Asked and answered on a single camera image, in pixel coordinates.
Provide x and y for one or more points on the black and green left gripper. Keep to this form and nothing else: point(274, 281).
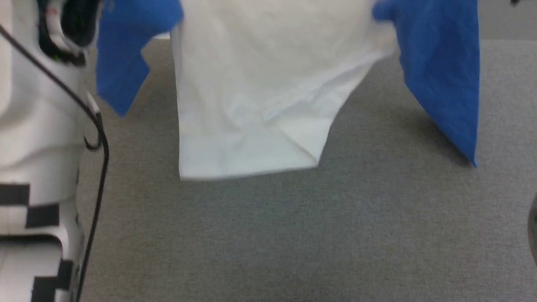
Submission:
point(79, 21)

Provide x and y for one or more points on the white and blue t-shirt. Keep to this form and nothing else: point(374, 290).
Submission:
point(251, 84)

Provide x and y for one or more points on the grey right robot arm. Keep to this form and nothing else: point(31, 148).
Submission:
point(534, 230)

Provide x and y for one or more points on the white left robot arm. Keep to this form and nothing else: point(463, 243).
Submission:
point(37, 126)

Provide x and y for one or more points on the grey fabric sofa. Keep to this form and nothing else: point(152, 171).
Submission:
point(293, 235)

